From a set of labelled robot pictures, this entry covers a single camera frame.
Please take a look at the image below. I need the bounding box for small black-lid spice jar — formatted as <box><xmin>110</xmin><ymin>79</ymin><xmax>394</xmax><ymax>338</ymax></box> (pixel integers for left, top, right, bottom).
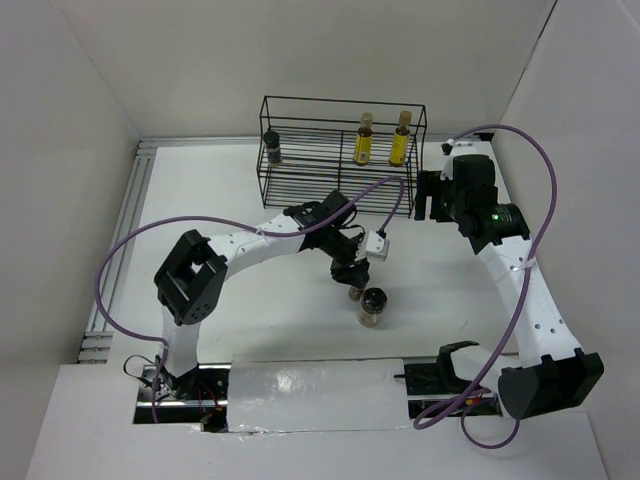
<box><xmin>348</xmin><ymin>286</ymin><xmax>365</xmax><ymax>301</ymax></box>

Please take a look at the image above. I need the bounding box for large black-lid spice jar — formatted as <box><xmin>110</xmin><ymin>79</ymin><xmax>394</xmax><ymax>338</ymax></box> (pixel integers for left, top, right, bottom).
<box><xmin>356</xmin><ymin>287</ymin><xmax>388</xmax><ymax>328</ymax></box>

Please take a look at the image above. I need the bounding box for yellow sauce bottle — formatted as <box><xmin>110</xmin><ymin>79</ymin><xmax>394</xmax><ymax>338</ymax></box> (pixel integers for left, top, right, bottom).
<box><xmin>353</xmin><ymin>112</ymin><xmax>373</xmax><ymax>166</ymax></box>
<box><xmin>389</xmin><ymin>110</ymin><xmax>412</xmax><ymax>167</ymax></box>

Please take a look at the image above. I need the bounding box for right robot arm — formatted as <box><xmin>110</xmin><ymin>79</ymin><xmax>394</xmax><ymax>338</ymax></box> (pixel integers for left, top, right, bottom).
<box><xmin>415</xmin><ymin>154</ymin><xmax>604</xmax><ymax>420</ymax></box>

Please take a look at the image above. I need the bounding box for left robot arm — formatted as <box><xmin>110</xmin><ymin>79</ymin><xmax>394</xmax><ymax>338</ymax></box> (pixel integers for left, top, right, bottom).
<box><xmin>154</xmin><ymin>190</ymin><xmax>369</xmax><ymax>399</ymax></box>

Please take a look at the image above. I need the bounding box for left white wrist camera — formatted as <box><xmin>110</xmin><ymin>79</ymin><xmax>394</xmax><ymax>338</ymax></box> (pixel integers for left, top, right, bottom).
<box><xmin>359</xmin><ymin>230</ymin><xmax>390</xmax><ymax>262</ymax></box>

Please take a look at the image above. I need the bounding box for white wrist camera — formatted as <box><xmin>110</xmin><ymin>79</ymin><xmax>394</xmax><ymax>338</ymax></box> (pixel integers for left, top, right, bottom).
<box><xmin>441</xmin><ymin>139</ymin><xmax>474</xmax><ymax>156</ymax></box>
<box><xmin>359</xmin><ymin>230</ymin><xmax>390</xmax><ymax>262</ymax></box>

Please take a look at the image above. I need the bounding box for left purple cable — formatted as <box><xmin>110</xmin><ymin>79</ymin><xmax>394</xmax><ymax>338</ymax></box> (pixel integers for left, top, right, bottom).
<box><xmin>94</xmin><ymin>175</ymin><xmax>405</xmax><ymax>424</ymax></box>

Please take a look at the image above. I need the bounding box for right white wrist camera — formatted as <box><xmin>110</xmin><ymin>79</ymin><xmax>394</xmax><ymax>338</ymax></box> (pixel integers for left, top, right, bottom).
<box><xmin>441</xmin><ymin>139</ymin><xmax>474</xmax><ymax>156</ymax></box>

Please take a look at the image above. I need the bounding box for black wire rack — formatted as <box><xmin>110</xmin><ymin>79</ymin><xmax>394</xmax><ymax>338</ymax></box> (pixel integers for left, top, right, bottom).
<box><xmin>256</xmin><ymin>95</ymin><xmax>428</xmax><ymax>217</ymax></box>

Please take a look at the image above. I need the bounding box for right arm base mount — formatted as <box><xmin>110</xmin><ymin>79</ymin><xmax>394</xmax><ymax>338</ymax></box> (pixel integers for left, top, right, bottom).
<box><xmin>393</xmin><ymin>341</ymin><xmax>517</xmax><ymax>422</ymax></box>

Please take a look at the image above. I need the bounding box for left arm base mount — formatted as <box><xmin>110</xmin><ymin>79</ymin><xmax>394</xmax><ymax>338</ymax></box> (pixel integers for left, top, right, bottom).
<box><xmin>122</xmin><ymin>354</ymin><xmax>231</xmax><ymax>434</ymax></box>

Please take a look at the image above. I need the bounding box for aluminium rail left edge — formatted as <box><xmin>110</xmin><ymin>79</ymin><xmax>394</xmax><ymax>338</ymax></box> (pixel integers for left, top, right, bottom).
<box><xmin>76</xmin><ymin>139</ymin><xmax>157</xmax><ymax>364</ymax></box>

